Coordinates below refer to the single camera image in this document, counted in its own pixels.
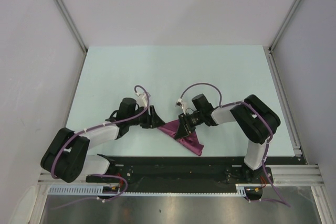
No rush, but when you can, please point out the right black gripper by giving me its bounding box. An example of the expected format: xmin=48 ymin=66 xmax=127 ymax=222
xmin=175 ymin=111 xmax=204 ymax=140

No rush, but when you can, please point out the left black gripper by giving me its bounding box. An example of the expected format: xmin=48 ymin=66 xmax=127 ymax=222
xmin=127 ymin=105 xmax=165 ymax=129

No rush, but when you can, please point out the purple cloth napkin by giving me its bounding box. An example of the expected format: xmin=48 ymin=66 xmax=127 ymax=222
xmin=158 ymin=120 xmax=204 ymax=156

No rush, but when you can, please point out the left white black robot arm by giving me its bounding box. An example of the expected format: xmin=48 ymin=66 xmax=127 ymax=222
xmin=40 ymin=98 xmax=165 ymax=183

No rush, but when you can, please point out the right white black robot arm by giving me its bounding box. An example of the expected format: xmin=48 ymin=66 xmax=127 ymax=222
xmin=174 ymin=94 xmax=281 ymax=183

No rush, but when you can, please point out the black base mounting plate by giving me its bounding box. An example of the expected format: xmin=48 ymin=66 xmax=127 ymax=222
xmin=54 ymin=155 xmax=276 ymax=193

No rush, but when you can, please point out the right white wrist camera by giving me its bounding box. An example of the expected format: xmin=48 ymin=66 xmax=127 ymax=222
xmin=175 ymin=98 xmax=188 ymax=114

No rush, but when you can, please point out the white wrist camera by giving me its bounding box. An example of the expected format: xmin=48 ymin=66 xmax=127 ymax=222
xmin=136 ymin=92 xmax=150 ymax=108
xmin=175 ymin=98 xmax=188 ymax=114

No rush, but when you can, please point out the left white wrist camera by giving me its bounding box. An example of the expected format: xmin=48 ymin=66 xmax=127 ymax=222
xmin=136 ymin=92 xmax=150 ymax=108

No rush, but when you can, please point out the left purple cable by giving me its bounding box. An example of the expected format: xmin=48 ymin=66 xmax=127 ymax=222
xmin=49 ymin=84 xmax=152 ymax=210

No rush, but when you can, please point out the light blue cable duct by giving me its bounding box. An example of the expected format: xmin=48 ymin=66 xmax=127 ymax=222
xmin=48 ymin=184 xmax=263 ymax=196

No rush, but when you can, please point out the aluminium rail frame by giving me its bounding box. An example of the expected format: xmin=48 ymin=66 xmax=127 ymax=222
xmin=36 ymin=163 xmax=323 ymax=187

